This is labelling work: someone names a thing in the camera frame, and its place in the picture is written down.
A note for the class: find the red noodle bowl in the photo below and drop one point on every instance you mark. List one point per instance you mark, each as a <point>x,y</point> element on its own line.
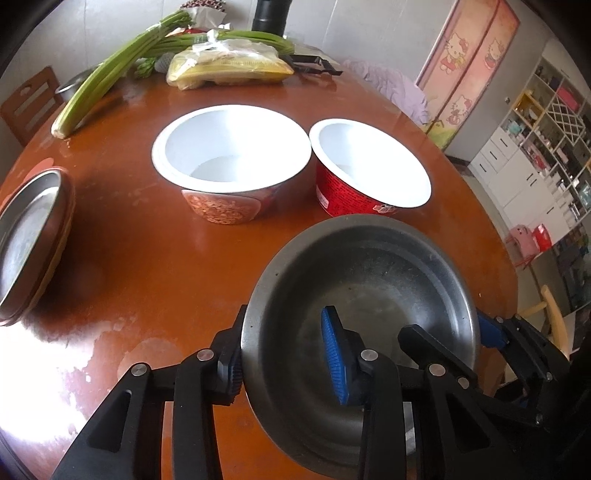
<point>369,157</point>

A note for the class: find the purple cloth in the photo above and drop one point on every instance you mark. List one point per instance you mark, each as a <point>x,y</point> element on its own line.
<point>392,87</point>

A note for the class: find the orange plastic plate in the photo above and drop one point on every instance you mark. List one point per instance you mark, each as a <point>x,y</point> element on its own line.
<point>41,164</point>

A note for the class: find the brown wooden chair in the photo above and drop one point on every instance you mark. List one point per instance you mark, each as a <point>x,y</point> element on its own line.
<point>27,106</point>

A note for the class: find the bag of yellow noodles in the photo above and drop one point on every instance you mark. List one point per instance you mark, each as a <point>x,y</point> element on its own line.
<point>231,69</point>

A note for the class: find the noodle bowl with food picture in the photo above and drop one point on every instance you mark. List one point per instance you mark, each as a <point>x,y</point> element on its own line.
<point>231,143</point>

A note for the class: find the large steel bowl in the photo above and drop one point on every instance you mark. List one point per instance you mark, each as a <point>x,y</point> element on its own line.
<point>369,277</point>

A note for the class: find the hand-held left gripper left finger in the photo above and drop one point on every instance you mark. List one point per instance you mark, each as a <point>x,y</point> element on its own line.
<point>228,369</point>

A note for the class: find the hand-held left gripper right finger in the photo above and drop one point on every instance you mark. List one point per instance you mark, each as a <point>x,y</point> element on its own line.
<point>334,355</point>

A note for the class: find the white shelf cabinet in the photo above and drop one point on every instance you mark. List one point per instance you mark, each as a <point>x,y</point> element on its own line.
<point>545,152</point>

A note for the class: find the small steel bowl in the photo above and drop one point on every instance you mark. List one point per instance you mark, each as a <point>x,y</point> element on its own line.
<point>74,85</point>

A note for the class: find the round steel pan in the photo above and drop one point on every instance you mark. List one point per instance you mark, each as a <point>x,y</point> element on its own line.
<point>27,230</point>

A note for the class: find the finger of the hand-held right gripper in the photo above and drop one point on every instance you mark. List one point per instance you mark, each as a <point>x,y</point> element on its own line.
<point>415,341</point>
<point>491,332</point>

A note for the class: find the pink plastic stool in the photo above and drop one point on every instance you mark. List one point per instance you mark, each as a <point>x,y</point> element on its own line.
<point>528,240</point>

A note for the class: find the black peeler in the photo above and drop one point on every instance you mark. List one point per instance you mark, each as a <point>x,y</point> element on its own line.
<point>314,64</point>

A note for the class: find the light wooden armchair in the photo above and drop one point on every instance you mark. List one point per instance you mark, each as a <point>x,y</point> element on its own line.
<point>554,318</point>

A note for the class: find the long celery bunch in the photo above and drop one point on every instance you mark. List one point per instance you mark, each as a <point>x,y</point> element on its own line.
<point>115,60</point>

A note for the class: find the red packet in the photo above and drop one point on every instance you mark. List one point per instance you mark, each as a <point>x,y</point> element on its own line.
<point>184,31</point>

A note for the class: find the pink cartoon door curtain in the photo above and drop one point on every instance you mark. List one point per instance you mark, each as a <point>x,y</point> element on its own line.
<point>466,69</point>

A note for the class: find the black thermos bottle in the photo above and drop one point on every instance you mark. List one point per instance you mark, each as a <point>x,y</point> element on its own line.
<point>270,16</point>

